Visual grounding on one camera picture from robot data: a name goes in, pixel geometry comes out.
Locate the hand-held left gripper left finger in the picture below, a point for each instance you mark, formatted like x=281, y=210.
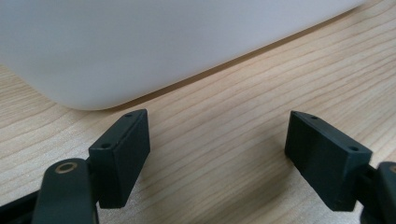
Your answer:
x=123, y=161

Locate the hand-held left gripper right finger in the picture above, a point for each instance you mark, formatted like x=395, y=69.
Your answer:
x=327, y=161

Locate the white plastic storage bin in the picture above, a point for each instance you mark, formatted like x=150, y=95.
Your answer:
x=155, y=46

